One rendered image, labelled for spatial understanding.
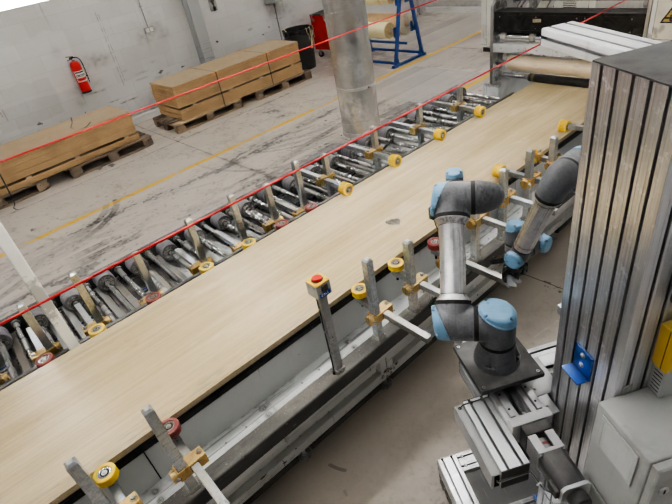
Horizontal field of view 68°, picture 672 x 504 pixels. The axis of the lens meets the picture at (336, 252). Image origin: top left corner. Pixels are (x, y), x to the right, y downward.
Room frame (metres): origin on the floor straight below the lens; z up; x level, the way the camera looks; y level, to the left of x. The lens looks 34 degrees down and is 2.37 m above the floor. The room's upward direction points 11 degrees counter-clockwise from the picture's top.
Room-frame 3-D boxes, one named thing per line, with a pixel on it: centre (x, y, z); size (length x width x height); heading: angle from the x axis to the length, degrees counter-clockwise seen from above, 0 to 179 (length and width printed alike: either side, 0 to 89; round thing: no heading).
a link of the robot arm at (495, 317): (1.13, -0.46, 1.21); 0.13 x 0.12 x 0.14; 72
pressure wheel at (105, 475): (1.09, 0.95, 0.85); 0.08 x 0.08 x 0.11
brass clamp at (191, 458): (1.12, 0.68, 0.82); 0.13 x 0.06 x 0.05; 125
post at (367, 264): (1.68, -0.12, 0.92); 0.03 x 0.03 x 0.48; 35
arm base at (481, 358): (1.13, -0.47, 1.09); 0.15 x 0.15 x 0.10
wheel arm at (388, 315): (1.65, -0.19, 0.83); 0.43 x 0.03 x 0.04; 35
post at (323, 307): (1.53, 0.09, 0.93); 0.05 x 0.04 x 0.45; 125
